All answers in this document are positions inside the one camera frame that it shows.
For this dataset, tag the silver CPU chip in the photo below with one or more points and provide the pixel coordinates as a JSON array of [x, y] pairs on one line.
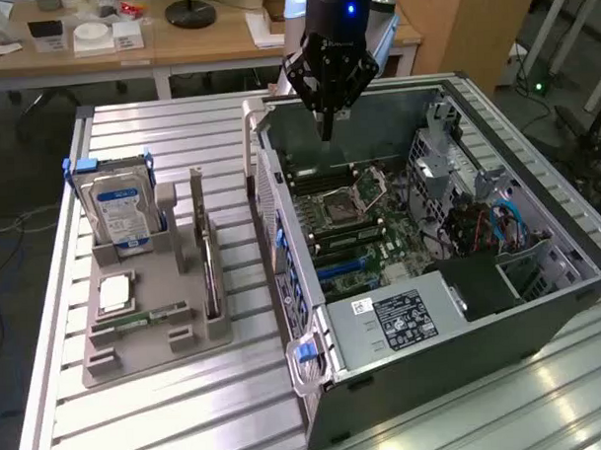
[[114, 293]]

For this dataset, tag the blue case latch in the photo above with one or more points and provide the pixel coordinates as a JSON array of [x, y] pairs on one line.
[[305, 355]]

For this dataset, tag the green lit floor device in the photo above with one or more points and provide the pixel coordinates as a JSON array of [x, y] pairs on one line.
[[538, 86]]

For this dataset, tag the white table frame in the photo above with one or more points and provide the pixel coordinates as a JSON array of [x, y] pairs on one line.
[[597, 93]]

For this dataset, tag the plain white box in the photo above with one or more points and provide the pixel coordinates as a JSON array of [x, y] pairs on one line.
[[127, 36]]

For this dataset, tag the black floor stand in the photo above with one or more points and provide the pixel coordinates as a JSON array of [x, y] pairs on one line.
[[573, 121]]

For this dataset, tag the black office chair base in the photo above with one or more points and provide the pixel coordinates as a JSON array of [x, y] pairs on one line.
[[44, 100]]

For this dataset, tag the silver chipset heatsink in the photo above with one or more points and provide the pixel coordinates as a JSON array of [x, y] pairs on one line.
[[394, 273]]

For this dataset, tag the metal socket cover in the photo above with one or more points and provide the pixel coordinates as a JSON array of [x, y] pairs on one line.
[[373, 183]]

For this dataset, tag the red small package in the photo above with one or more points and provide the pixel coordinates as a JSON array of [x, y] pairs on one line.
[[131, 10]]

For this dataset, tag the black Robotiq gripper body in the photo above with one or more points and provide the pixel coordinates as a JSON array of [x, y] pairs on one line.
[[336, 41]]

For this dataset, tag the white box with black top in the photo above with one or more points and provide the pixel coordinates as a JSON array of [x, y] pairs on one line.
[[48, 36]]

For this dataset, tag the white paper stack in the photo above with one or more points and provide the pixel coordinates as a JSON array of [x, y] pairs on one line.
[[264, 34]]

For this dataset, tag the green motherboard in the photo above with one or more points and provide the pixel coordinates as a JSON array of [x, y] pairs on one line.
[[404, 231]]

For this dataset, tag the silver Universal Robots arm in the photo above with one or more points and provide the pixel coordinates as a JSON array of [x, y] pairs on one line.
[[386, 29]]

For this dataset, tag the hard disk in blue caddy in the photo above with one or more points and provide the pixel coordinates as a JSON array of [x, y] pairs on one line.
[[117, 211]]

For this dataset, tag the grey parts rack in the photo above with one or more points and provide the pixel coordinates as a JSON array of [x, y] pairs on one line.
[[142, 351]]

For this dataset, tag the CPU socket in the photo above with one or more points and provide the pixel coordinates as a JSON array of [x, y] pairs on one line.
[[339, 209]]

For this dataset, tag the open black PC case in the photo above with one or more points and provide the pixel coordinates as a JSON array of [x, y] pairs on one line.
[[434, 378]]

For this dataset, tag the black round lamp base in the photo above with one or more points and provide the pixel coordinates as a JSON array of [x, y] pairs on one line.
[[190, 14]]

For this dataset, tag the metal disk bay cage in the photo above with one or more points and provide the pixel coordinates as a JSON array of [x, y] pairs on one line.
[[437, 171]]

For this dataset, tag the graphics card with fan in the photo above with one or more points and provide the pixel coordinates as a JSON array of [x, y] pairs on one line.
[[212, 267]]

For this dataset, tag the wooden cabinet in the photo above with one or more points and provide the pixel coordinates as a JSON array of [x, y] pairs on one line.
[[471, 31]]

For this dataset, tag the RAM stick in slot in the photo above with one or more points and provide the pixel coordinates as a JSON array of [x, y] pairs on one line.
[[350, 237]]

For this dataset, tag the green RAM stick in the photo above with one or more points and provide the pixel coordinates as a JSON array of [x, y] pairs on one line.
[[136, 319]]

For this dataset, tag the blue expansion slot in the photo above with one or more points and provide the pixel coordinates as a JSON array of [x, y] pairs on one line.
[[339, 270]]

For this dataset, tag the wooden desk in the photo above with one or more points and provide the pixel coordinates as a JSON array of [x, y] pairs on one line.
[[18, 64]]

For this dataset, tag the grey power supply unit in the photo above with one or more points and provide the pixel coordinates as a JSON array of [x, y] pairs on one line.
[[354, 341]]

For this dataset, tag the white box with round insert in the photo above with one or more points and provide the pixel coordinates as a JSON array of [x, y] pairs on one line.
[[94, 39]]

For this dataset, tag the white paper slip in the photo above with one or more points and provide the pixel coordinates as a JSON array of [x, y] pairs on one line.
[[3, 49]]

